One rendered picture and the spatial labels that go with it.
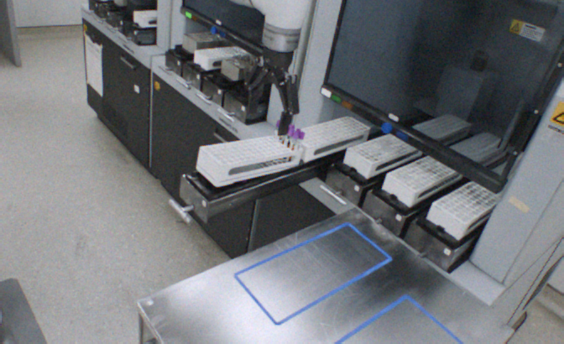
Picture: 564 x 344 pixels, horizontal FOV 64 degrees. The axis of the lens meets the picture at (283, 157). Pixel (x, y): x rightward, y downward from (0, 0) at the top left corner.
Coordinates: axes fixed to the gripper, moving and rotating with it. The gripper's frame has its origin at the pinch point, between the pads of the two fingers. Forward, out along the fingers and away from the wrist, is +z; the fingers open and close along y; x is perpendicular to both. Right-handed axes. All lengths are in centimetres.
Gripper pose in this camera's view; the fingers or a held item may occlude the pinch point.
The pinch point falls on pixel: (267, 119)
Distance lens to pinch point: 121.8
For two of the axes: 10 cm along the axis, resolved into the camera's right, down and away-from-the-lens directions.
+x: 7.4, -2.4, 6.3
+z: -1.7, 8.4, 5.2
